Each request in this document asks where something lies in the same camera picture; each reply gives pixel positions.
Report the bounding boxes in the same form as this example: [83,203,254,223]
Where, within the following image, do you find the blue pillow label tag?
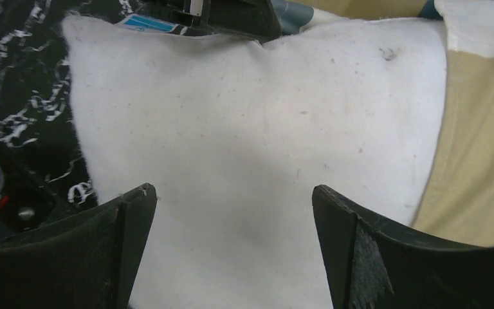
[116,14,187,35]

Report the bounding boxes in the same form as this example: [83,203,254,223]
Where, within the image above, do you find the blue beige white pillowcase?
[273,1,494,247]

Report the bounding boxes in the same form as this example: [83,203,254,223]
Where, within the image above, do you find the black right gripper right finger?
[312,185,494,308]

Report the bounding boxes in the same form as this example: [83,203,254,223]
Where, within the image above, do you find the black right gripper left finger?
[0,183,157,308]

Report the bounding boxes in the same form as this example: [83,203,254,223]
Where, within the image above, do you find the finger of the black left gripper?
[140,0,282,42]

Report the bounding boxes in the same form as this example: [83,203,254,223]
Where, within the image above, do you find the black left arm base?
[0,142,79,241]

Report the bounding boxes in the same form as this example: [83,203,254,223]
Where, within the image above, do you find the white pillow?
[62,15,446,308]

